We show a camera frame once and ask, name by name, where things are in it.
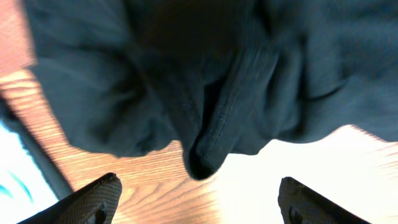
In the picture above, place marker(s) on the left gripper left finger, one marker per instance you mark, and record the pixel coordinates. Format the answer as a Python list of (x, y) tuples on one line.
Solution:
[(95, 203)]

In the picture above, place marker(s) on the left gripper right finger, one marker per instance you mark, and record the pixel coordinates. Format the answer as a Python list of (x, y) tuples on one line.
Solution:
[(300, 204)]

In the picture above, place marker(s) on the black t-shirt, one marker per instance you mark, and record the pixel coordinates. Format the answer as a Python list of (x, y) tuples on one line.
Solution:
[(220, 76)]

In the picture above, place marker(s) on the light blue t-shirt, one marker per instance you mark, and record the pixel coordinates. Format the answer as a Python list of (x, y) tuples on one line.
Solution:
[(24, 190)]

